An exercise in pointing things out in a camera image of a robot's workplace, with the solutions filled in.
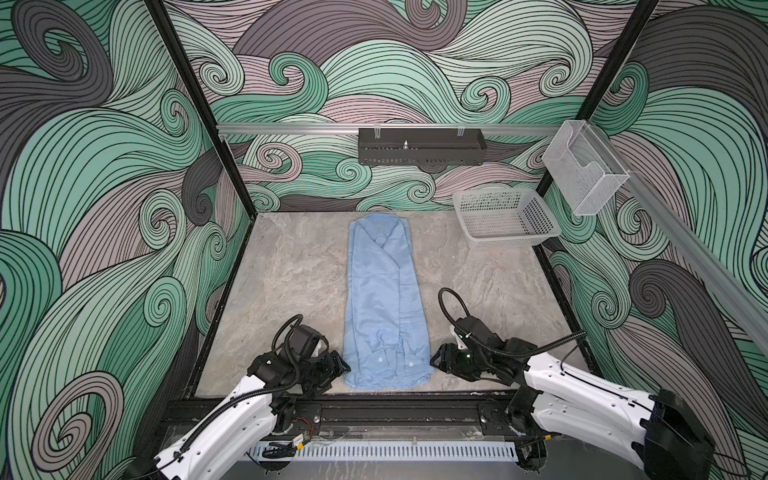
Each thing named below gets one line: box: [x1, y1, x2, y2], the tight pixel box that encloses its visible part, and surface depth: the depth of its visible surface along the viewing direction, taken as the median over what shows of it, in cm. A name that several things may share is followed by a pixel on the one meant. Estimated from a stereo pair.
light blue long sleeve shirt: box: [344, 213, 434, 390], surface depth 92 cm
